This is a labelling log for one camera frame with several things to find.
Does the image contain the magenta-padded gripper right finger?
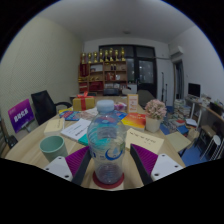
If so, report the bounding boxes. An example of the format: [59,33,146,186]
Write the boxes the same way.
[129,143,184,187]

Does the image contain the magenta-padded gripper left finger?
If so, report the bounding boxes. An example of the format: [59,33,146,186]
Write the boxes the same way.
[43,145,93,187]

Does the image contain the clear plastic water bottle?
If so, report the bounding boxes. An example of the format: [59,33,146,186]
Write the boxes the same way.
[86,99,128,185]

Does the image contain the pale green ribbed cup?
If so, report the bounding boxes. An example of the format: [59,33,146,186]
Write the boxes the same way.
[39,134,69,163]

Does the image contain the light wooden low table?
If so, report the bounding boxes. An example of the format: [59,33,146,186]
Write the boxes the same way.
[165,131,192,154]

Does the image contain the manila paper envelope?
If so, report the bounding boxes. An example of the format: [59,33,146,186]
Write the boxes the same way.
[124,127,165,155]

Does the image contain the teal book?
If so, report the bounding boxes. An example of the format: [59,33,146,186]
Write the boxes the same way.
[77,133,90,147]

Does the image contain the pale yellow notepad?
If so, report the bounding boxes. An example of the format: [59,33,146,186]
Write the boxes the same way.
[43,117,66,137]

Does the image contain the white printed booklet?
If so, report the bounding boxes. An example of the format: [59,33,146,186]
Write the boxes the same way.
[60,117,93,142]

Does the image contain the flat round red coaster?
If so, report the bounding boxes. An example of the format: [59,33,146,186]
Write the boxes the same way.
[92,170,126,190]

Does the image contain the dark blue printed book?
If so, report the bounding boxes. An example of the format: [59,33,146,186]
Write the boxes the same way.
[59,110,82,122]

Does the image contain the orange book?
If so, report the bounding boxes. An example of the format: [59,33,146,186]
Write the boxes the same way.
[120,112,147,132]

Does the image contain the pink flowers in white pot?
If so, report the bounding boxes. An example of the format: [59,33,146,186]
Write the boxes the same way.
[143,98,168,134]

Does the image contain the grey striped chair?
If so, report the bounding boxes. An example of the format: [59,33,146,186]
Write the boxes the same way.
[0,114,19,150]

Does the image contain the stacks of books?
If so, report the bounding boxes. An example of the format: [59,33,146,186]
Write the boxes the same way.
[171,98,188,122]

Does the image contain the pale printed magazine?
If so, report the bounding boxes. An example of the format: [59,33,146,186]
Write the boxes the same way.
[75,108,100,122]

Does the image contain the black mesh office chair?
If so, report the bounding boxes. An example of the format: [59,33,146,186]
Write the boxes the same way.
[30,89,73,126]

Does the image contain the purple sign board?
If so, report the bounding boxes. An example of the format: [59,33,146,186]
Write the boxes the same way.
[7,98,36,134]

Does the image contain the blue colourful book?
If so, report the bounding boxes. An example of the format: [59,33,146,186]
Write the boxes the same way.
[114,110,129,122]

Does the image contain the yellow gift box red ribbon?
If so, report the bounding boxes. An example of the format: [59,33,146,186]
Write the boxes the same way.
[72,91,96,112]

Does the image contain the small standing orange card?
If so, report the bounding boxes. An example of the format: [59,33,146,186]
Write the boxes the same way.
[126,93,139,114]

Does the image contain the grey upholstered chair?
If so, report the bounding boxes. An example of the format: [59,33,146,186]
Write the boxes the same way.
[137,89,156,108]

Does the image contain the cluttered wooden side desk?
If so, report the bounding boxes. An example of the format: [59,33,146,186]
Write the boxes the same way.
[184,95,224,158]

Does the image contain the pink wrapped packets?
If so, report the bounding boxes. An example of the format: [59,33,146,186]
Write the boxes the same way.
[113,101,128,112]

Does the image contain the black tripod stand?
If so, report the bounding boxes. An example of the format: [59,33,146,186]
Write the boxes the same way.
[160,71,169,103]

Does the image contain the black computer monitor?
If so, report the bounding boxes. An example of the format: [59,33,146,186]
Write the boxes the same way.
[187,82,202,99]

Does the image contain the dark blue chair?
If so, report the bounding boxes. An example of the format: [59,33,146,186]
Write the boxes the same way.
[103,87,120,97]

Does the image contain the dark framed glass door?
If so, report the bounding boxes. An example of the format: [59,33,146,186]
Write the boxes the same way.
[98,44,158,99]

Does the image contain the wooden shelf unit with trophies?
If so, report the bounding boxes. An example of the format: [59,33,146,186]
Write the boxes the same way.
[78,47,129,96]

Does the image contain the white wall air conditioner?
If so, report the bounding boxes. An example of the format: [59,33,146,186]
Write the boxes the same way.
[169,45,185,58]

